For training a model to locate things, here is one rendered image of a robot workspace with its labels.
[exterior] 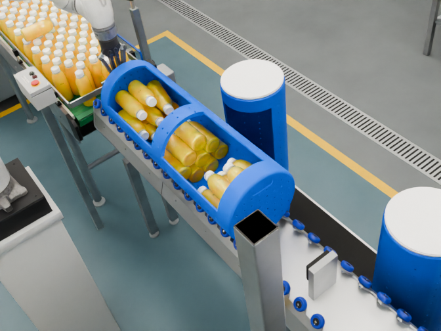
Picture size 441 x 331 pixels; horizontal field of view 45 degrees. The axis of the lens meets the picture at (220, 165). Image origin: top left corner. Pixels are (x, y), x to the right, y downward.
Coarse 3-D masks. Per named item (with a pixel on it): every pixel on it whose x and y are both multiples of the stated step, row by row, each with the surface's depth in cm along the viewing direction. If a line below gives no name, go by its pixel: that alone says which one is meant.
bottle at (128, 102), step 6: (120, 96) 219; (126, 96) 218; (132, 96) 219; (120, 102) 218; (126, 102) 216; (132, 102) 214; (138, 102) 215; (126, 108) 215; (132, 108) 213; (138, 108) 213; (132, 114) 214
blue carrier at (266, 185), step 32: (128, 64) 215; (128, 128) 206; (160, 128) 190; (224, 128) 184; (160, 160) 192; (224, 160) 205; (256, 160) 192; (192, 192) 180; (224, 192) 167; (256, 192) 167; (288, 192) 178; (224, 224) 169
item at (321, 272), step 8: (320, 256) 160; (328, 256) 159; (336, 256) 159; (312, 264) 159; (320, 264) 158; (328, 264) 158; (336, 264) 162; (312, 272) 156; (320, 272) 158; (328, 272) 162; (336, 272) 166; (312, 280) 159; (320, 280) 162; (328, 280) 165; (312, 288) 162; (320, 288) 165; (328, 288) 169; (312, 296) 165
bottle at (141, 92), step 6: (132, 84) 220; (138, 84) 219; (132, 90) 219; (138, 90) 215; (144, 90) 214; (150, 90) 215; (138, 96) 214; (144, 96) 212; (150, 96) 212; (144, 102) 213
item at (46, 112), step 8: (48, 112) 252; (48, 120) 255; (56, 128) 260; (56, 136) 263; (64, 144) 268; (64, 152) 271; (64, 160) 277; (72, 160) 277; (72, 168) 280; (72, 176) 284; (80, 176) 286; (80, 184) 289; (80, 192) 293; (88, 192) 296; (88, 200) 299; (88, 208) 302; (96, 216) 310; (96, 224) 313
